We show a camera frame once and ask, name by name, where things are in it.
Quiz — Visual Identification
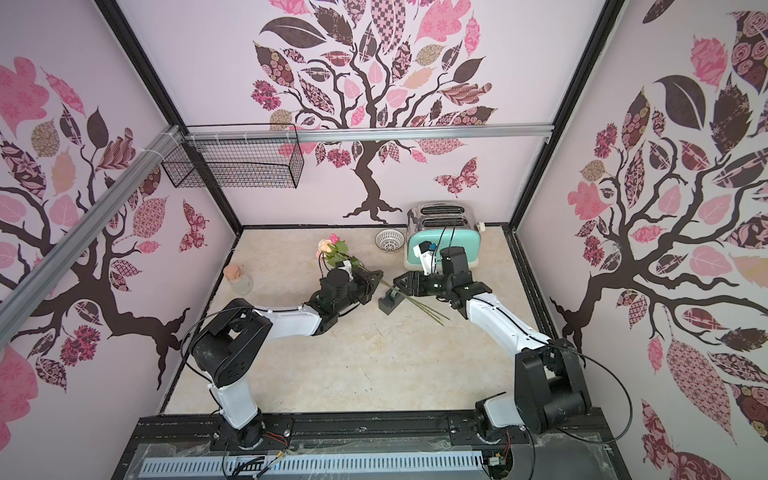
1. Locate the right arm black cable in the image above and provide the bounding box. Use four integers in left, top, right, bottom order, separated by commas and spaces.
527, 335, 635, 446

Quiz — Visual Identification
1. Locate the rear aluminium frame rail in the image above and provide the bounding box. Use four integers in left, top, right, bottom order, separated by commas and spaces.
185, 123, 554, 143

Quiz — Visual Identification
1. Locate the white slotted cable duct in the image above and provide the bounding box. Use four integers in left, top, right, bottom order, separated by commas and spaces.
134, 451, 487, 479

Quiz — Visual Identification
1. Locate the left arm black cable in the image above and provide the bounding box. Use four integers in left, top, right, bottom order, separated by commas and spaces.
179, 305, 259, 385

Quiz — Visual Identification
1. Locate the aluminium frame rail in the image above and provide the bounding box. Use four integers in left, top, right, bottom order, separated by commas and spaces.
185, 123, 554, 143
1, 125, 183, 345

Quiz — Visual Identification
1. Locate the mint green toaster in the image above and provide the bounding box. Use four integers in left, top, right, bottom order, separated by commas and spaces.
403, 202, 485, 270

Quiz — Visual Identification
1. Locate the black wire basket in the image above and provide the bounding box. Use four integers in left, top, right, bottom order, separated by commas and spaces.
162, 123, 305, 189

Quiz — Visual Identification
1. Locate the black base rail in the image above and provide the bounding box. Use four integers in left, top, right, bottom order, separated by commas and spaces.
112, 409, 630, 479

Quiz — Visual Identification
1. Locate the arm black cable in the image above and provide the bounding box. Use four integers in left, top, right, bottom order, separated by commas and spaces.
179, 305, 259, 385
527, 335, 635, 446

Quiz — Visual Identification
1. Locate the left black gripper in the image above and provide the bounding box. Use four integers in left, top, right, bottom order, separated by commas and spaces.
335, 268, 385, 314

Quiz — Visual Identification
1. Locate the patterned white bowl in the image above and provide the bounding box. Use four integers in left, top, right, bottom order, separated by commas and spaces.
375, 229, 405, 252

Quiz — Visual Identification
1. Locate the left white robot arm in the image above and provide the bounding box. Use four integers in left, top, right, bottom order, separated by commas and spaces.
190, 267, 383, 449

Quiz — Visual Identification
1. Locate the peach artificial rose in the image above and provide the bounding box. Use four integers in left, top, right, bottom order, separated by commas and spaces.
317, 234, 448, 326

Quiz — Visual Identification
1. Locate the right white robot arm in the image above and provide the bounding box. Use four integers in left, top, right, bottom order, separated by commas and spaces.
390, 242, 592, 443

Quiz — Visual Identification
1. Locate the left aluminium frame rail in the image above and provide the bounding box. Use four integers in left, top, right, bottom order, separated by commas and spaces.
1, 125, 183, 345

